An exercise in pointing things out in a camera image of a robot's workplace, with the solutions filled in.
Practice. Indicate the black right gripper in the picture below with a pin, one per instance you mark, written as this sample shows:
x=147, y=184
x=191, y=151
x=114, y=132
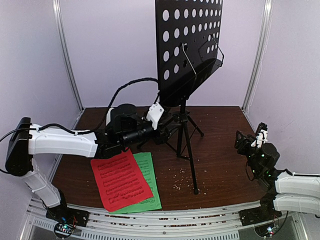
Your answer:
x=243, y=142

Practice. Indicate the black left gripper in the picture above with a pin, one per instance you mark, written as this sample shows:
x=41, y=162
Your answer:
x=163, y=136

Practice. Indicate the green sheet booklet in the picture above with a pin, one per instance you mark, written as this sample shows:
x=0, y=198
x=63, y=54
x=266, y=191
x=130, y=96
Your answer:
x=145, y=163

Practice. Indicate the white metronome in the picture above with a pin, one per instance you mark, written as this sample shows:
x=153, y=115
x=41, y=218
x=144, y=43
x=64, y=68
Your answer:
x=108, y=117

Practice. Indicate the red music sheet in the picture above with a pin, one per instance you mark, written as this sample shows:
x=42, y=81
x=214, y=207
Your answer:
x=120, y=181

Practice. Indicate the black music stand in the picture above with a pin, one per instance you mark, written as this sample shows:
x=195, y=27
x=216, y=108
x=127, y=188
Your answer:
x=187, y=50

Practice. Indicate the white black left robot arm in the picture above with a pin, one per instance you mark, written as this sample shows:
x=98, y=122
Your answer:
x=124, y=128

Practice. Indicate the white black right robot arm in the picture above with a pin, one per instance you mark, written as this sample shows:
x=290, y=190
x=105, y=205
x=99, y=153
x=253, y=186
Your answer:
x=285, y=191

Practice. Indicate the right round circuit board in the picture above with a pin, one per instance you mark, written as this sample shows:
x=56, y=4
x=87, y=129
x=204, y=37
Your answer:
x=268, y=229

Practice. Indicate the round circuit board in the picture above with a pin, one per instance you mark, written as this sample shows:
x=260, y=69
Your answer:
x=63, y=230
x=268, y=229

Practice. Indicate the left round circuit board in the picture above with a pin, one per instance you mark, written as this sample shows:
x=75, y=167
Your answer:
x=63, y=230

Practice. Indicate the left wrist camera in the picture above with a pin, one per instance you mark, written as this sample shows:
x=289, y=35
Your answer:
x=154, y=114

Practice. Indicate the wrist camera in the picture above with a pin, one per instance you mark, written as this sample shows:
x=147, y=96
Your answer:
x=260, y=136
x=154, y=114

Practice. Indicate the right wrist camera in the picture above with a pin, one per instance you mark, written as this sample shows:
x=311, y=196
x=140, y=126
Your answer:
x=260, y=136

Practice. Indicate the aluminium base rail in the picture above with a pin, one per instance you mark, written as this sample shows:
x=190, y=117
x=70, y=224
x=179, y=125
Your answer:
x=216, y=223

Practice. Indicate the right aluminium frame post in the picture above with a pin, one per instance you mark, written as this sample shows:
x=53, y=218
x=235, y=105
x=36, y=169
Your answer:
x=261, y=48

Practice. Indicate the aluminium frame post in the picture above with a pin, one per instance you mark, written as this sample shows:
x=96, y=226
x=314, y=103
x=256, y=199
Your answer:
x=65, y=52
x=261, y=48

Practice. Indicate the left aluminium frame post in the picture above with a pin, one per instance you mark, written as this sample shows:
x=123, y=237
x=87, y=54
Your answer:
x=65, y=52

